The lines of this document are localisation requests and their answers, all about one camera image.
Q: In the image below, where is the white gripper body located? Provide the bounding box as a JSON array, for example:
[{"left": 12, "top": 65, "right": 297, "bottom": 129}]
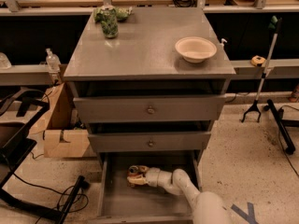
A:
[{"left": 145, "top": 168, "right": 161, "bottom": 188}]

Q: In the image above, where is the black metal stand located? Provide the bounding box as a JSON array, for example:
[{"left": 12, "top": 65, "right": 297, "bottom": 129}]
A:
[{"left": 0, "top": 88, "right": 85, "bottom": 224}]

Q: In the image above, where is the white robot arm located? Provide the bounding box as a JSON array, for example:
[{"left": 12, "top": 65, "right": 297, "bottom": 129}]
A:
[{"left": 127, "top": 165, "right": 233, "bottom": 224}]

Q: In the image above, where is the grey open bottom drawer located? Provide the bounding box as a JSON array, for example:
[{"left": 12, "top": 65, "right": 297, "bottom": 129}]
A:
[{"left": 89, "top": 150, "right": 200, "bottom": 224}]

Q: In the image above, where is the black floor cable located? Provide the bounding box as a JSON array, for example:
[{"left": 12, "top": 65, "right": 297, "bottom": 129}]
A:
[{"left": 12, "top": 171, "right": 90, "bottom": 224}]

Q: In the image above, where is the green chip bag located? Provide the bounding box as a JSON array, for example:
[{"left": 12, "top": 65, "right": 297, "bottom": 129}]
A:
[{"left": 93, "top": 7, "right": 133, "bottom": 22}]

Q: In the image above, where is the grey middle drawer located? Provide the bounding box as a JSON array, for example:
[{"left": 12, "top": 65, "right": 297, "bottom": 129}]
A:
[{"left": 89, "top": 132, "right": 211, "bottom": 152}]

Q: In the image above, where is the clear plastic bottle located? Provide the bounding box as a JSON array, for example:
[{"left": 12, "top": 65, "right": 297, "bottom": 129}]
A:
[{"left": 46, "top": 49, "right": 61, "bottom": 72}]

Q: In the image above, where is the white paper bowl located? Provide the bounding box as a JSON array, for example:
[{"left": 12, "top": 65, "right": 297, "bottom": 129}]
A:
[{"left": 175, "top": 36, "right": 217, "bottom": 63}]

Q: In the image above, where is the cardboard box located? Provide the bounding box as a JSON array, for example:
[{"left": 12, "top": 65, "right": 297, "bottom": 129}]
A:
[{"left": 30, "top": 83, "right": 95, "bottom": 158}]

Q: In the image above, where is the grey drawer cabinet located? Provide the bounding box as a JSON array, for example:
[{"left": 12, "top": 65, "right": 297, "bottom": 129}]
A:
[{"left": 63, "top": 6, "right": 236, "bottom": 170}]

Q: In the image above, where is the reacher grabber tool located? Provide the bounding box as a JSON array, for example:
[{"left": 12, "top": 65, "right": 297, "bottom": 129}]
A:
[{"left": 241, "top": 16, "right": 282, "bottom": 122}]

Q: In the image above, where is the black bar on floor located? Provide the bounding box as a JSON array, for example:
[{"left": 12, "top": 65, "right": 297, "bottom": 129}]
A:
[{"left": 265, "top": 99, "right": 298, "bottom": 155}]

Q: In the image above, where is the white pump bottle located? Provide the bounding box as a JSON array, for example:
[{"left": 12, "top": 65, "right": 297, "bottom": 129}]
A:
[{"left": 220, "top": 38, "right": 227, "bottom": 49}]

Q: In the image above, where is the grey top drawer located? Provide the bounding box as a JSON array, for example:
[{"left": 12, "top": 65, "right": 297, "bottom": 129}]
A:
[{"left": 74, "top": 95, "right": 225, "bottom": 123}]

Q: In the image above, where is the orange soda can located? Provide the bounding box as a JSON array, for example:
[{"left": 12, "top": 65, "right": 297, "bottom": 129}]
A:
[{"left": 127, "top": 165, "right": 145, "bottom": 177}]

